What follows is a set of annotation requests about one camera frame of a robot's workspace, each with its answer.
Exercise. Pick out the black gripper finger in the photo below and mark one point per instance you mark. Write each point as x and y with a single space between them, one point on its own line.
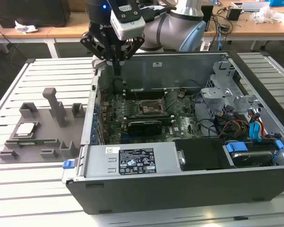
132 49
92 43

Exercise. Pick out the silver CPU chip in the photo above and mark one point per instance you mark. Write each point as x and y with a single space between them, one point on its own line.
26 128

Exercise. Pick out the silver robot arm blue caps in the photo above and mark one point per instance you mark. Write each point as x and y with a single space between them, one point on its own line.
165 30

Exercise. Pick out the black computer tower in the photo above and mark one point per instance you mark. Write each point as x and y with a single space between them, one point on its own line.
38 11

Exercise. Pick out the white crumpled paper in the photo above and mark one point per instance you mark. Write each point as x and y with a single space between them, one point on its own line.
26 28

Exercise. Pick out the black graphics card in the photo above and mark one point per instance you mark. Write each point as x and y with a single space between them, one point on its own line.
144 128

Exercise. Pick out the narrow black tower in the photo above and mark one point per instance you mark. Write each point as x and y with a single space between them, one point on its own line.
207 16

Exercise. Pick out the green motherboard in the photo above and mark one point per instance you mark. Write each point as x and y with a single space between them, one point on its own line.
182 123

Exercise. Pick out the silver metal drive cage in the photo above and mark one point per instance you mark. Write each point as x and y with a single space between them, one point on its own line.
215 93

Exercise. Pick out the grey parts rack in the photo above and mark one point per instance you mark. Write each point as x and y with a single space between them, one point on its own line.
49 132

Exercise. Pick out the small black box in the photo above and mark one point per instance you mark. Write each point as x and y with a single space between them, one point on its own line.
233 14

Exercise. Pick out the silver power supply unit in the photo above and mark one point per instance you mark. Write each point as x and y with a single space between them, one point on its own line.
97 160

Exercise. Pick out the blue case release latch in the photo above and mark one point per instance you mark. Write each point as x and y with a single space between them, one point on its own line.
68 164

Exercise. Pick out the silver laptop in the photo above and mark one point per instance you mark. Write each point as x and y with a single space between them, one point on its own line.
255 6

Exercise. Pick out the white plastic bag pile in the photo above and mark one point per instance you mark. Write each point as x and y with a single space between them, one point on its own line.
262 15

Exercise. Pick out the black grey PC case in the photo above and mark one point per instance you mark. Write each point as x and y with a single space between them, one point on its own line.
180 189

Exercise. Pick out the blue cardboard box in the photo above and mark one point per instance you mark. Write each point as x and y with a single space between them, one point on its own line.
281 2

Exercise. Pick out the hard disk in blue carrier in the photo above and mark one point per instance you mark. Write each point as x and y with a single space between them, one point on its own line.
253 157

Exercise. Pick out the wooden desk white frame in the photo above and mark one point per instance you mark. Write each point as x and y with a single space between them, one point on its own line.
251 30
61 30

